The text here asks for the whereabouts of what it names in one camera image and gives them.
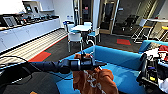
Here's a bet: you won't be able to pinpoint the white kitchen counter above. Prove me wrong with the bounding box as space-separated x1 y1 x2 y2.
0 18 64 54

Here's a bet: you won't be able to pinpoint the white cloth item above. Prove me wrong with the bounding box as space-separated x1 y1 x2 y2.
145 48 161 61

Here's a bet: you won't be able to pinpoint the small white wall sign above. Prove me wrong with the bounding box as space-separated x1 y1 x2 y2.
65 14 74 21

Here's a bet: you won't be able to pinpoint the wooden-framed glass door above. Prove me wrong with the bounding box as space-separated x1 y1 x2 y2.
99 0 118 35

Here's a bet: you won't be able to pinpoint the black shoulder cable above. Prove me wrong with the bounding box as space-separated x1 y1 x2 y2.
0 54 33 66

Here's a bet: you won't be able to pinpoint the small blue sofa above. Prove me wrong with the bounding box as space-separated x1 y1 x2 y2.
138 39 168 54

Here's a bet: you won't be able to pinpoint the white bar stool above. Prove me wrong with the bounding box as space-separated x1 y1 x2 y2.
130 18 148 43

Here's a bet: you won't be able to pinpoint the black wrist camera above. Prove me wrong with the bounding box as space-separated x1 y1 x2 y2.
80 51 88 61

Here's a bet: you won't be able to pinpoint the black wall screen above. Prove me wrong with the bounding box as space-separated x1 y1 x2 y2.
24 3 35 14

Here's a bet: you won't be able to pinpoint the white rectangular table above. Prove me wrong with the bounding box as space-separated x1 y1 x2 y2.
70 24 92 34

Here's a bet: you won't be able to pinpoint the white chair with blue seat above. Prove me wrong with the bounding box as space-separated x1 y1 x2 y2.
87 27 102 46

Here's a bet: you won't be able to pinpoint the orange hoodie with white print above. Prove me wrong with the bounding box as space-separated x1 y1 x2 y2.
72 53 119 94

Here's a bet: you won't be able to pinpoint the glass door with red light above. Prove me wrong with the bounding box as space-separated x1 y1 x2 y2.
79 0 97 28

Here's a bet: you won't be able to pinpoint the white high table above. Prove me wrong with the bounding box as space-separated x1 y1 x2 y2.
145 18 168 25

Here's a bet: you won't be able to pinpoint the red and white item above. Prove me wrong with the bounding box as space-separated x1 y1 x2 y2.
158 44 168 63

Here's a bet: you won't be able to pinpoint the white upper kitchen cabinets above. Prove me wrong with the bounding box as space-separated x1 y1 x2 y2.
0 0 56 16

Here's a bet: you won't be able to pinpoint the black microwave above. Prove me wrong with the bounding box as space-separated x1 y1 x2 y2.
1 15 18 28

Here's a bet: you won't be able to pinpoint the yellow bar stool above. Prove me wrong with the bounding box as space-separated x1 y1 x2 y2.
158 25 168 43

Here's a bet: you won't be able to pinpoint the black office chair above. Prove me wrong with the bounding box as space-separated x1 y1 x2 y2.
123 14 140 31

